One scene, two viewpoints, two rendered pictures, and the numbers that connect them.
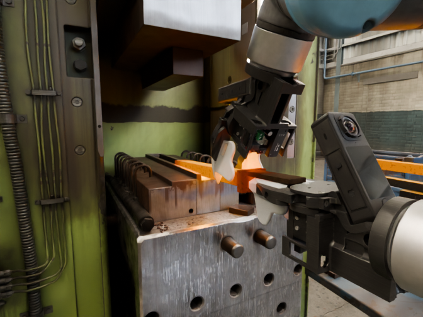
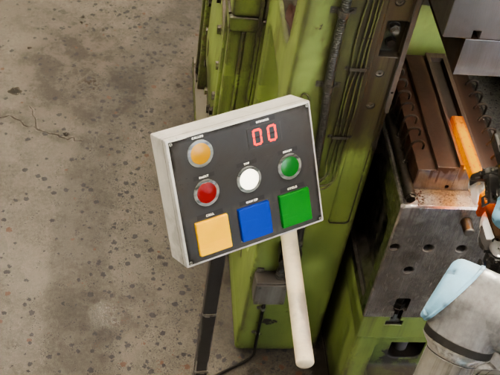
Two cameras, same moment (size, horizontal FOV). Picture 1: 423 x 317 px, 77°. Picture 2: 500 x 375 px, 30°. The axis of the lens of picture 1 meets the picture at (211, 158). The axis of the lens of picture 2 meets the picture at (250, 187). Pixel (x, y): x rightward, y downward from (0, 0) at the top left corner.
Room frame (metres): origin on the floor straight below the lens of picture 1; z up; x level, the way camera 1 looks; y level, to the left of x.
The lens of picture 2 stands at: (-1.16, 0.03, 2.48)
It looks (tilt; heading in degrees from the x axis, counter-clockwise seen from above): 46 degrees down; 16
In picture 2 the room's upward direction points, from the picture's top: 10 degrees clockwise
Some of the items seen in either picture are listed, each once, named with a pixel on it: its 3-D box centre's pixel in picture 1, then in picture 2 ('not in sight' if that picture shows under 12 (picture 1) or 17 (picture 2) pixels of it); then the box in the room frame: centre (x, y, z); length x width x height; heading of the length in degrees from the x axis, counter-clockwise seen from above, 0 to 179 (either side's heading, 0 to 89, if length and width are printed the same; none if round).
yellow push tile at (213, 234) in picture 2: not in sight; (213, 234); (0.04, 0.45, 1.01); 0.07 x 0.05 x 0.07; 143
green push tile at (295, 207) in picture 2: not in sight; (294, 207); (0.20, 0.33, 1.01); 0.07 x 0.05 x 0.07; 143
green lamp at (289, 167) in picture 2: not in sight; (289, 166); (0.23, 0.36, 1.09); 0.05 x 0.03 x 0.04; 118
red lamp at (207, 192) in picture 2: not in sight; (206, 192); (0.07, 0.48, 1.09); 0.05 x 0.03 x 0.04; 118
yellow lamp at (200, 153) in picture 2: not in sight; (200, 153); (0.10, 0.52, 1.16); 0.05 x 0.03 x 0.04; 118
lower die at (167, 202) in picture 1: (165, 177); (438, 117); (0.72, 0.12, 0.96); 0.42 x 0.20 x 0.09; 28
